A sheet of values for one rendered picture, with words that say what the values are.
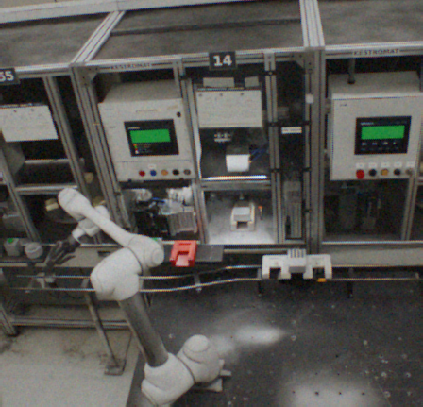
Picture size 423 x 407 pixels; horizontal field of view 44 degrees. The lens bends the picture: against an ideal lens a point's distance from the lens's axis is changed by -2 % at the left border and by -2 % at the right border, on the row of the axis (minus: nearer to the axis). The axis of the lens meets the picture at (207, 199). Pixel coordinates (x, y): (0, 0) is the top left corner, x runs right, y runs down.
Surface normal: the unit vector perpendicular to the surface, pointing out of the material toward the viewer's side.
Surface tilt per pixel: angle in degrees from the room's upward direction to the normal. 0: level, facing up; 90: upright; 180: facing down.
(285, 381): 0
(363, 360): 0
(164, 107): 90
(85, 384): 0
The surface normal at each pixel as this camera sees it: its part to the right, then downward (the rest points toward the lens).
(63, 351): -0.11, -0.79
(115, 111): -0.11, 0.61
